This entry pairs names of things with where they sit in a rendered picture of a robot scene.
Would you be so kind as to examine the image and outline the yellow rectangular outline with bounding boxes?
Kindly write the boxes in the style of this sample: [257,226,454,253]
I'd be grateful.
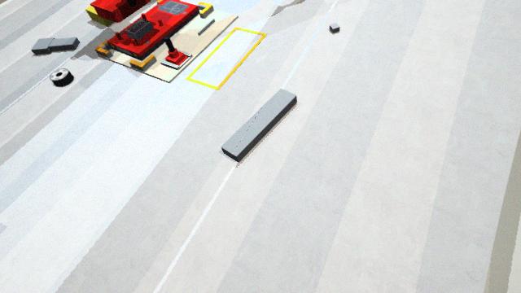
[186,27,267,90]

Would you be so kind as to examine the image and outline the small black tyre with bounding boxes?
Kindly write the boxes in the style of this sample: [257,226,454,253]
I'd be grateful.
[50,68,74,87]

